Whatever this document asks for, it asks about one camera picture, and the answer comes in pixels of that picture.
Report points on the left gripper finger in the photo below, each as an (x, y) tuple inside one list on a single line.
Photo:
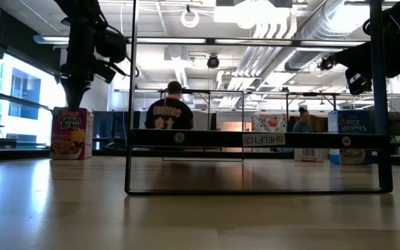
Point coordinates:
[(71, 88), (82, 88)]

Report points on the Raisin Bran cereal box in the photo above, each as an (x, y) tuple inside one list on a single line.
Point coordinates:
[(69, 139)]

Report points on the colourful patterned box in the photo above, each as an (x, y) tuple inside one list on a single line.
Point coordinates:
[(269, 123)]

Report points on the long linear ceiling light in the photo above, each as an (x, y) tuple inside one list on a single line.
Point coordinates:
[(168, 40)]

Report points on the black metal table frame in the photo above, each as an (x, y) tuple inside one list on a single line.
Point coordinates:
[(19, 154)]

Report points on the large bright window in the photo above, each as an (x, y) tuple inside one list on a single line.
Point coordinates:
[(50, 104)]

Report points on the black round ceiling camera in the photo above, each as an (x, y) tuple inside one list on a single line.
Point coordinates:
[(213, 62)]

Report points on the black-framed background table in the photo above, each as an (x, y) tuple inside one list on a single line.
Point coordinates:
[(311, 94)]

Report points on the bright ceiling light panel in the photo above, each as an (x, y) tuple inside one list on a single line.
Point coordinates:
[(252, 12)]

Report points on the black ceiling-mounted device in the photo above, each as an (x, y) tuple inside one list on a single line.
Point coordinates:
[(326, 63)]

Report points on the silver ventilation duct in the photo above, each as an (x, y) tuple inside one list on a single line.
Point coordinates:
[(325, 27)]

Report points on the wooden shelf with black frame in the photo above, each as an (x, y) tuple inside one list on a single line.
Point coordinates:
[(203, 139)]

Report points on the person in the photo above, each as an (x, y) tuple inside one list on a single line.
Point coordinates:
[(168, 114), (302, 125)]

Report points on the blue Rice Krispies cereal box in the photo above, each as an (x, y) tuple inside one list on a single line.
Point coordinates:
[(351, 123)]

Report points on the blue office partition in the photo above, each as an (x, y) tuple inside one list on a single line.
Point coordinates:
[(115, 128)]

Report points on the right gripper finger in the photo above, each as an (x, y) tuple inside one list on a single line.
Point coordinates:
[(358, 58)]

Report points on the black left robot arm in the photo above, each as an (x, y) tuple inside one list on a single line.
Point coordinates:
[(80, 14)]

